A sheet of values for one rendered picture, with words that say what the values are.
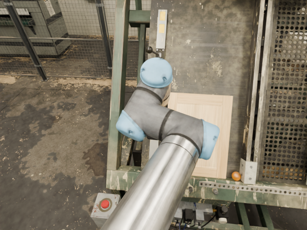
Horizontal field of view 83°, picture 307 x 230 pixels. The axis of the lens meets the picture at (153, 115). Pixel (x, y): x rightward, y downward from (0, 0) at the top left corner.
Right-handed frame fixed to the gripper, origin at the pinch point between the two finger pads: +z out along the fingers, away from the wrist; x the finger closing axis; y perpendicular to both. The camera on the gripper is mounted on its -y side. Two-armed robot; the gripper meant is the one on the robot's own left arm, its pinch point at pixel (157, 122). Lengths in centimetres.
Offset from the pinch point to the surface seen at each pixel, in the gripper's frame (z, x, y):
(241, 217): 107, -75, -49
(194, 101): 25.6, -19.7, 22.3
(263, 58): 11, -53, 43
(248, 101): 23, -49, 23
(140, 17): 12, 16, 71
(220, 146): 35, -36, -1
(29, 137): 163, 181, 17
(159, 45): 12, 2, 50
